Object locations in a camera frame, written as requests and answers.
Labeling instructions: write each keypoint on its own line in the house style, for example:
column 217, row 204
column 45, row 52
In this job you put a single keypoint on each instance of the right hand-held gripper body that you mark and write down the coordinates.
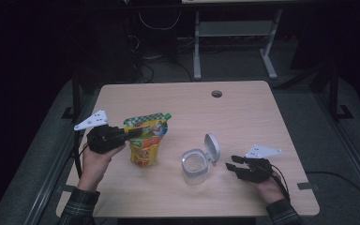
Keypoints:
column 256, row 170

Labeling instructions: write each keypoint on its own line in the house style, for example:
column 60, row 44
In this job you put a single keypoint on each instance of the person's right hand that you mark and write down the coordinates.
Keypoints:
column 270, row 190

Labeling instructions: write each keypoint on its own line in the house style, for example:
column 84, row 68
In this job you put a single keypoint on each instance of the black metal stand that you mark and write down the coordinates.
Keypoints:
column 76, row 100
column 334, row 93

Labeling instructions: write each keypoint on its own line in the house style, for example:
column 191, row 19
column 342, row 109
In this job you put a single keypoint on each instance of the white metal desk frame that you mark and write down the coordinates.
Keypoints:
column 236, row 28

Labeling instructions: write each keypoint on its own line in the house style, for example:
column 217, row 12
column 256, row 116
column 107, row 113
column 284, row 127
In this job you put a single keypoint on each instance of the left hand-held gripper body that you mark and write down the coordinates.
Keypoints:
column 104, row 139

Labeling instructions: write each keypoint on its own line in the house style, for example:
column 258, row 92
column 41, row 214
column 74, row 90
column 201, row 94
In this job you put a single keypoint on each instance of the grey tape strip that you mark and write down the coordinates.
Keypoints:
column 67, row 188
column 307, row 186

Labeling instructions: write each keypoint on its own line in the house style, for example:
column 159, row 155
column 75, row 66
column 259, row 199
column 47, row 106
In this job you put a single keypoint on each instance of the metal floor rail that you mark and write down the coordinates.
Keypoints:
column 353, row 156
column 50, row 181

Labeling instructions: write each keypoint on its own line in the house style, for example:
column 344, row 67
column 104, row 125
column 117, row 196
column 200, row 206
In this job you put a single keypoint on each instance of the clear container with white lid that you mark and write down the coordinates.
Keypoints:
column 197, row 165

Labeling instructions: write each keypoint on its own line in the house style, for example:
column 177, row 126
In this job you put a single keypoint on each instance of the person's left hand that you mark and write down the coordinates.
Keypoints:
column 93, row 168

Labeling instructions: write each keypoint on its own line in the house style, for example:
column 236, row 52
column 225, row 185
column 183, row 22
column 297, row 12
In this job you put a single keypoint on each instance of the yellow snack pouch green cap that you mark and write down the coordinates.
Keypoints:
column 145, row 150

